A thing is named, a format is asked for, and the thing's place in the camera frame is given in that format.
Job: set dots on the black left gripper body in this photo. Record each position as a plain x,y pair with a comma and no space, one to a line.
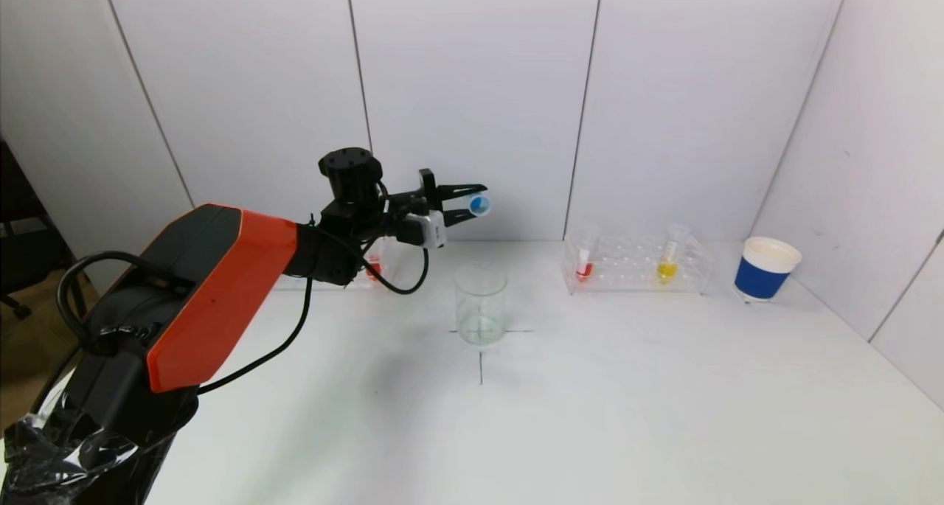
427,188

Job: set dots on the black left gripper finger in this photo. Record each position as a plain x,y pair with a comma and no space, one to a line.
457,190
457,217

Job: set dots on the blue-stained clear test tube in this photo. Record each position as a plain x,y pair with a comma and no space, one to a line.
479,205

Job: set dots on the orange and black left arm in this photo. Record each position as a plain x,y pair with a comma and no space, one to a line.
221,284

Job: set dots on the clear acrylic test tube rack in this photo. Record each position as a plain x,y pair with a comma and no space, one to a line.
627,265
389,281

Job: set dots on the test tube with red pigment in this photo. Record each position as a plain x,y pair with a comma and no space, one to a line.
374,270
583,270

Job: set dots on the clear glass beaker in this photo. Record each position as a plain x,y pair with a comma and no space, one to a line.
481,321

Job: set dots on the test tube with yellow pigment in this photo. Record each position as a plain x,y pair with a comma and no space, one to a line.
666,270

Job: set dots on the white paper cup blue sleeve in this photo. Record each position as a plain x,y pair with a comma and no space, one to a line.
761,280

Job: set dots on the black office chair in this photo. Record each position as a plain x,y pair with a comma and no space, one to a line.
26,262

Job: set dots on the crinkled black plastic wrap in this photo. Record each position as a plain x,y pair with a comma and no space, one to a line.
51,453

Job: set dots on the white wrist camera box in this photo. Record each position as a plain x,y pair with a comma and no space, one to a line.
431,229

